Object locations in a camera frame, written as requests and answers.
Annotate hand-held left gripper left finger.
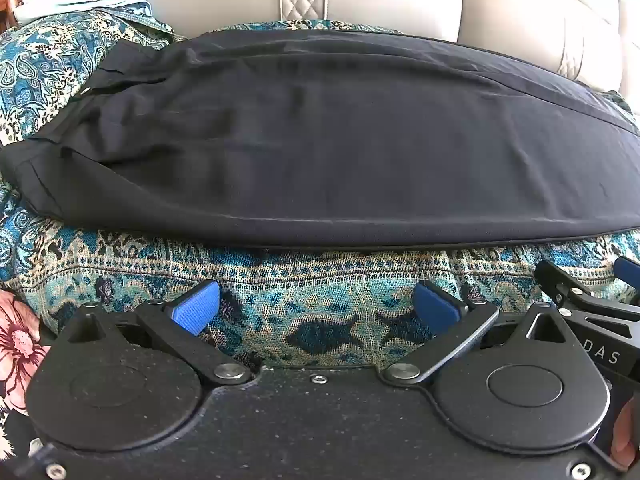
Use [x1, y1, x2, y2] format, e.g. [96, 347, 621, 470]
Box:
[65, 280, 253, 387]

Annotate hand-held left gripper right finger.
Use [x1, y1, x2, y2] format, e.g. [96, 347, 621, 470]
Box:
[382, 280, 577, 387]

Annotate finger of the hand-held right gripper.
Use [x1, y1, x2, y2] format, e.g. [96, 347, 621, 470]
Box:
[614, 255, 640, 307]
[533, 259, 640, 322]

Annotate black pants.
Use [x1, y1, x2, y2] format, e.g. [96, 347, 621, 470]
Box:
[0, 28, 640, 251]

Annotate person's right hand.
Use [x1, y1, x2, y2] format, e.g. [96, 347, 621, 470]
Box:
[611, 394, 640, 472]

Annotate teal paisley blanket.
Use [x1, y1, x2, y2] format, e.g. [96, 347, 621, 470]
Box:
[0, 9, 640, 368]

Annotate pink floral cloth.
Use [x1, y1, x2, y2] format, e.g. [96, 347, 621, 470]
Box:
[0, 287, 56, 466]

